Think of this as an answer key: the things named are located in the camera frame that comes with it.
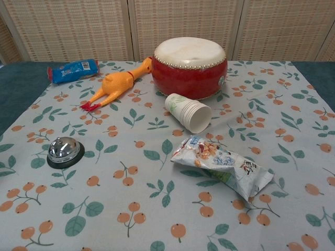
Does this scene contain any crumpled white snack bag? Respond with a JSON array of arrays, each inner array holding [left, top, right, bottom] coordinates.
[[170, 135, 275, 202]]

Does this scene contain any yellow rubber chicken toy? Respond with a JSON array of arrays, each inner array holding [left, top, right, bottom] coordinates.
[[80, 58, 153, 112]]

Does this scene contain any chrome metal call bell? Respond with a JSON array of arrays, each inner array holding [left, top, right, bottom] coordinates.
[[47, 137, 86, 170]]

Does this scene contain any floral fruit print tablecloth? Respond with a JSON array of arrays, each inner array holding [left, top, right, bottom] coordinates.
[[0, 60, 335, 251]]

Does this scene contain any blue cookie packet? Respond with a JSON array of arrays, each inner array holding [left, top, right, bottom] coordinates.
[[47, 59, 100, 85]]

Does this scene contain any red Chinese drum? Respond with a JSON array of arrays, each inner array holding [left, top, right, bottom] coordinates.
[[150, 37, 227, 100]]

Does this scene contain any stack of white paper cups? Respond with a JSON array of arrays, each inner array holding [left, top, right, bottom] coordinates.
[[164, 93, 212, 133]]

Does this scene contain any woven bamboo folding screen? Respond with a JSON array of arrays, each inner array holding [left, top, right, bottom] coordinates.
[[0, 0, 335, 63]]

